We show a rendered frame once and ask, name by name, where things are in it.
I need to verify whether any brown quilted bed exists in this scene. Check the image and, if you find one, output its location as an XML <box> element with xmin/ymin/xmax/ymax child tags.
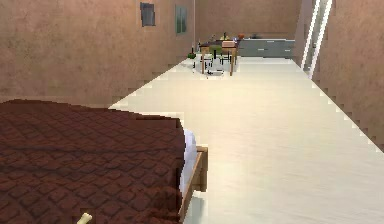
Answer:
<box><xmin>0</xmin><ymin>98</ymin><xmax>209</xmax><ymax>224</ymax></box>

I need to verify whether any wooden dining table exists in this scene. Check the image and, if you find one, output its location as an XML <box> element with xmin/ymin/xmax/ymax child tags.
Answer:
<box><xmin>199</xmin><ymin>39</ymin><xmax>240</xmax><ymax>77</ymax></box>

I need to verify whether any grey kitchen cabinet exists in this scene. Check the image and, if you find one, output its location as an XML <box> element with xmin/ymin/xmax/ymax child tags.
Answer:
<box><xmin>237</xmin><ymin>38</ymin><xmax>296</xmax><ymax>59</ymax></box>

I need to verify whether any white room door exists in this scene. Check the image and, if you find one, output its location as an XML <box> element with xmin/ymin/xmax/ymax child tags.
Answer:
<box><xmin>300</xmin><ymin>0</ymin><xmax>334</xmax><ymax>80</ymax></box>

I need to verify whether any pale cream small object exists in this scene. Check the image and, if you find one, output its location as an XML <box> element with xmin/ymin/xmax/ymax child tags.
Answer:
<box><xmin>76</xmin><ymin>212</ymin><xmax>93</xmax><ymax>224</ymax></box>

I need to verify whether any green framed wall picture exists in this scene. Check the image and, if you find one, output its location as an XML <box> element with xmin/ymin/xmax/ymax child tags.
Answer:
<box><xmin>175</xmin><ymin>4</ymin><xmax>188</xmax><ymax>35</ymax></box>

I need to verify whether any grey framed wall picture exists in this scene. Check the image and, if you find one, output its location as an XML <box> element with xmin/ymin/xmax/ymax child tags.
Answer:
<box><xmin>139</xmin><ymin>2</ymin><xmax>156</xmax><ymax>28</ymax></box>

